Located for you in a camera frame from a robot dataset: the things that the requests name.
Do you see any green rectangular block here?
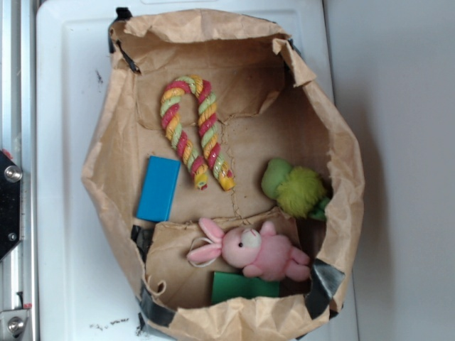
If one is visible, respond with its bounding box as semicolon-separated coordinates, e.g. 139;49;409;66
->
211;271;280;305

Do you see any blue rectangular block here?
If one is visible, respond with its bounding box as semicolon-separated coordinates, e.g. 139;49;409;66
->
136;156;180;222

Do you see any brown paper bag container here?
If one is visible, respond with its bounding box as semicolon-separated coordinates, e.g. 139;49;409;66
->
82;9;365;340

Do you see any green fuzzy plush toy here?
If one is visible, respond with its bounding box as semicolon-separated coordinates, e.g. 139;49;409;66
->
261;158;330;222

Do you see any pink plush bunny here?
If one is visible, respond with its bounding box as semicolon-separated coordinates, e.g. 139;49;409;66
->
186;218;311;282

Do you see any multicolour twisted rope toy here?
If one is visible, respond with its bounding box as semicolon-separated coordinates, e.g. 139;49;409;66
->
159;75;235;191

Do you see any black metal bracket plate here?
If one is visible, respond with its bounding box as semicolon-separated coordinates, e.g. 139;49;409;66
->
0;151;23;260

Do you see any aluminium frame rail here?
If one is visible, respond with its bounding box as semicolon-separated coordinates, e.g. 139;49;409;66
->
1;1;41;340

